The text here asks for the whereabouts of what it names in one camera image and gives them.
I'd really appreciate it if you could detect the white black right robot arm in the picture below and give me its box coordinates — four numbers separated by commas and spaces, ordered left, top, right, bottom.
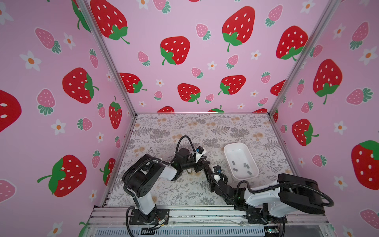
206, 171, 334, 224

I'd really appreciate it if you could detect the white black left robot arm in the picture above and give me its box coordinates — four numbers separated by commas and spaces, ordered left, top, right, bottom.
122, 135, 210, 216

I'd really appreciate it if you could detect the aluminium corner post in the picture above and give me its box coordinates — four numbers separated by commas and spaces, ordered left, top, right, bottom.
268, 0, 341, 119
78, 0, 137, 118

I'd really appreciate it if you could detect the aluminium corner post right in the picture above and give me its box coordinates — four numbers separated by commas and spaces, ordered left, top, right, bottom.
268, 0, 341, 119

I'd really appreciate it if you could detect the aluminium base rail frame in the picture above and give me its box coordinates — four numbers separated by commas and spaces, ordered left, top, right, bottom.
83, 205, 337, 237

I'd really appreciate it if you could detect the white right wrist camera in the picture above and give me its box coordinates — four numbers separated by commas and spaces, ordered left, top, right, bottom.
213, 165, 224, 182

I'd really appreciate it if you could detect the aluminium corner post left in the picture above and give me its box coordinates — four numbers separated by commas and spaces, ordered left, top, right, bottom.
78, 0, 137, 118

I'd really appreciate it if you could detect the white plastic tray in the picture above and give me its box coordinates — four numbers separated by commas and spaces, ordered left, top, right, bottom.
224, 142, 259, 181

